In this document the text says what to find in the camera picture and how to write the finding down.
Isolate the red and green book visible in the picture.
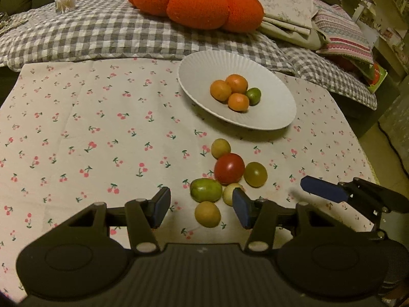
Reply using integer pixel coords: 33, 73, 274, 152
361, 61, 389, 95

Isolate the bookshelf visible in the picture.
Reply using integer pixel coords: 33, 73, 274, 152
351, 0, 409, 72

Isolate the cherry print tablecloth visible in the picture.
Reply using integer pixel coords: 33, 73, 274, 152
0, 56, 380, 302

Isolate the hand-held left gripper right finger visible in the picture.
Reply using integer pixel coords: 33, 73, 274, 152
232, 188, 339, 253

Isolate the striped patterned pillow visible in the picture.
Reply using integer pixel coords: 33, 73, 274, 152
315, 5, 375, 65

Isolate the black cable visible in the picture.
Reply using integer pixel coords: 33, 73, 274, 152
378, 121, 409, 181

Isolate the clear toothpick box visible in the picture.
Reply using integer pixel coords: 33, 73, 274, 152
54, 0, 77, 14

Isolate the small tan round fruit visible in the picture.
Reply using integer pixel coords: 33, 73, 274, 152
194, 201, 222, 228
211, 138, 231, 159

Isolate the small green lime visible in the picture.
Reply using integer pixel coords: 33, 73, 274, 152
245, 87, 262, 106

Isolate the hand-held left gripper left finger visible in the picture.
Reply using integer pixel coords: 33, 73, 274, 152
64, 186, 172, 255

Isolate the red tomato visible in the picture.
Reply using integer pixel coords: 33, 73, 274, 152
214, 153, 245, 185

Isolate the orange mandarin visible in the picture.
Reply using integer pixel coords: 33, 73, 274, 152
225, 74, 249, 94
228, 93, 250, 112
210, 80, 232, 101

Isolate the green oval fruit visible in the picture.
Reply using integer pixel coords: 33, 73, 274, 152
190, 178, 223, 202

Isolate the olive green round fruit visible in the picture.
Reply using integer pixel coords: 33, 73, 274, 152
244, 162, 268, 188

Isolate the white ribbed plate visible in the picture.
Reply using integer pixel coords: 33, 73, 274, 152
178, 50, 297, 131

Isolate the pale yellow round fruit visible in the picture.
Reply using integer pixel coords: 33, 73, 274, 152
223, 183, 246, 206

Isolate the folded floral cloth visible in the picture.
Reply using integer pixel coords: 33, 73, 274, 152
239, 0, 332, 51

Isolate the orange pumpkin cushion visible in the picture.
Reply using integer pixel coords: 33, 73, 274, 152
127, 0, 265, 33

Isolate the grey gingham blanket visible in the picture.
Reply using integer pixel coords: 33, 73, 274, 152
0, 0, 378, 111

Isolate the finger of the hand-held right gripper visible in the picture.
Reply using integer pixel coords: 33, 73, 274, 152
300, 176, 390, 214

